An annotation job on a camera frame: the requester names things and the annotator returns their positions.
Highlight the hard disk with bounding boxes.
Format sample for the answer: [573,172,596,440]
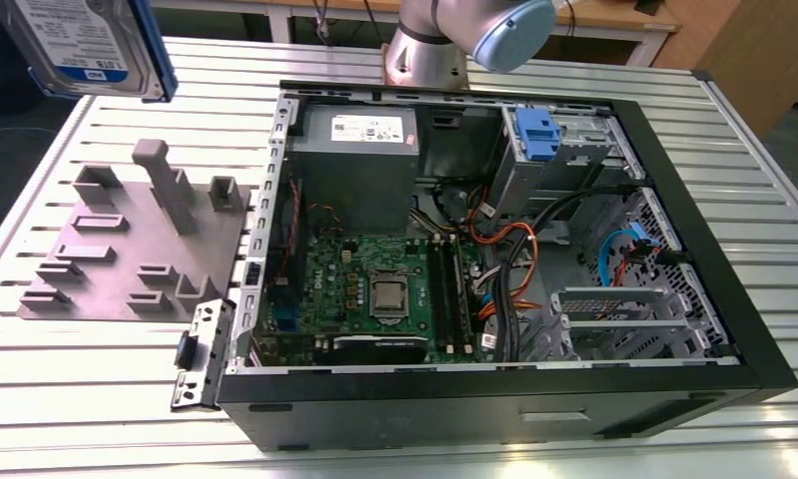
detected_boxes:
[0,0,178,105]

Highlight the metal disk bay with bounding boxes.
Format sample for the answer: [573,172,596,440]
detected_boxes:
[548,286,740,363]

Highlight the green motherboard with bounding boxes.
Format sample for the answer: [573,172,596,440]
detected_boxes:
[249,232,500,365]

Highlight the silver CPU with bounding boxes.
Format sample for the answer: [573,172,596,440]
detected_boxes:
[374,281,408,309]

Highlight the black RAM slot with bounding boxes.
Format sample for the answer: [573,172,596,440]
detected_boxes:
[446,234,474,353]
[430,235,460,354]

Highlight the grey power supply unit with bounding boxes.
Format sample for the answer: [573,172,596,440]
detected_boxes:
[285,102,418,239]

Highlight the CPU socket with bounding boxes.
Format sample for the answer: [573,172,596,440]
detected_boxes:
[365,267,416,328]

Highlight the metal optical drive cage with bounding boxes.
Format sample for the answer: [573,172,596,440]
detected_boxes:
[490,104,644,221]

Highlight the black graphics card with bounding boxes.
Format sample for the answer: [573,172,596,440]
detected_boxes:
[312,334,432,365]

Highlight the blue plastic drive latch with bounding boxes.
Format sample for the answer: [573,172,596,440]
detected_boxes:
[514,107,564,162]

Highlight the black open PC case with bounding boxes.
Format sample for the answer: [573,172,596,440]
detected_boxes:
[216,78,798,453]

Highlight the grey parts rack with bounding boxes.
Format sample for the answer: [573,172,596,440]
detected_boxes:
[13,138,254,323]

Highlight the brown wooden cabinet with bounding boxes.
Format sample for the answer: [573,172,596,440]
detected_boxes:
[650,0,798,136]

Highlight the orange wire bundle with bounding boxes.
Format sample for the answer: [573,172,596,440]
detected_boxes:
[468,222,540,320]

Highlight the blue data wire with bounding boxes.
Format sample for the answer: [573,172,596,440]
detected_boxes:
[597,224,664,288]

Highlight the hinged metal slot bracket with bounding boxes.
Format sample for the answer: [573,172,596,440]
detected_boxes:
[170,297,238,411]

